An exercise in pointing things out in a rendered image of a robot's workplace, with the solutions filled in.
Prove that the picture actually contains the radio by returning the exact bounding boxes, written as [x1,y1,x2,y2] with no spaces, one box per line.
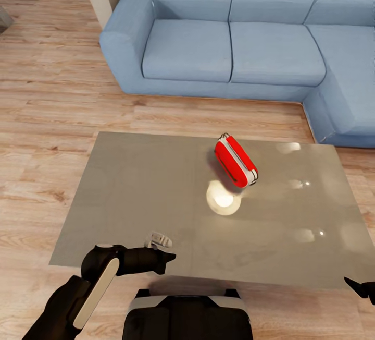
[214,136,258,187]

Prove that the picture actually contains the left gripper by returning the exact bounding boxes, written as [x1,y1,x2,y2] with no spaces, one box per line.
[133,247,176,275]

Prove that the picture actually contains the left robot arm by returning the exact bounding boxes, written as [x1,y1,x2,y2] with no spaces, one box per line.
[22,231,176,340]

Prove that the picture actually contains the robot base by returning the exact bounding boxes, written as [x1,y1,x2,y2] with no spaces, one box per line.
[122,289,253,340]

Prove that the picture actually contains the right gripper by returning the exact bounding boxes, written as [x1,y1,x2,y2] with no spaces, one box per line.
[344,277,375,305]

